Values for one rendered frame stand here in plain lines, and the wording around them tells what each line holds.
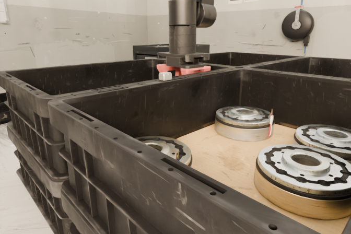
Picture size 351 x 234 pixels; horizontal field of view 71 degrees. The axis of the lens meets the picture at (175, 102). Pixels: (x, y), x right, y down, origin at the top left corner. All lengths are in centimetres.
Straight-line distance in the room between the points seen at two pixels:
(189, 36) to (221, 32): 355
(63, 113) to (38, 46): 342
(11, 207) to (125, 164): 41
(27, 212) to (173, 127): 30
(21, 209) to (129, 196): 36
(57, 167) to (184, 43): 32
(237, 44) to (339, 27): 128
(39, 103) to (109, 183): 14
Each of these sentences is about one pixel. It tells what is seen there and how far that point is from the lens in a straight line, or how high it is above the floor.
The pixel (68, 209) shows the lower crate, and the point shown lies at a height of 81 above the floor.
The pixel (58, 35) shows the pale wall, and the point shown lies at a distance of 380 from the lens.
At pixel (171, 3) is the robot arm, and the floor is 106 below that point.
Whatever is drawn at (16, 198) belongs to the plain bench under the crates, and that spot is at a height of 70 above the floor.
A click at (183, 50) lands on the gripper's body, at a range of 51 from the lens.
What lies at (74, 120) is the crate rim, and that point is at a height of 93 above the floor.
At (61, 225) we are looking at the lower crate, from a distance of 44.
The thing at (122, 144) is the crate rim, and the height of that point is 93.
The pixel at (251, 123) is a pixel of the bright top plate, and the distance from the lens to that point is 42.
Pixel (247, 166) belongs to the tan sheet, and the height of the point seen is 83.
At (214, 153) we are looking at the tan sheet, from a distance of 38.
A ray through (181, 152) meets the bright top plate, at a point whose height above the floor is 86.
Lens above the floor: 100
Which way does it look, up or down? 16 degrees down
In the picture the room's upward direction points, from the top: straight up
